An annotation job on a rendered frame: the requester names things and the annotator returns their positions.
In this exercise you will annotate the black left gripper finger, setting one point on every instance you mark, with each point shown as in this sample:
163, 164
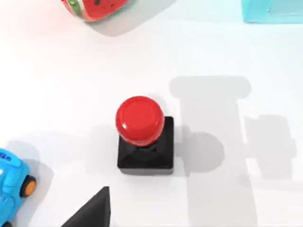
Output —
94, 210

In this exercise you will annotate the blue toy car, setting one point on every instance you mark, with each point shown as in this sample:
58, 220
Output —
11, 182

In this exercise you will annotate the red and black stamp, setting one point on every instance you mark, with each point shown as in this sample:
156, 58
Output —
142, 132

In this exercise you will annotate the red watermelon-patterned toy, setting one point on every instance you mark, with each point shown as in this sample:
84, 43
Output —
92, 9

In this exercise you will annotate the light blue box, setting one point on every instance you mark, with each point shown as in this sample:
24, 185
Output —
272, 10

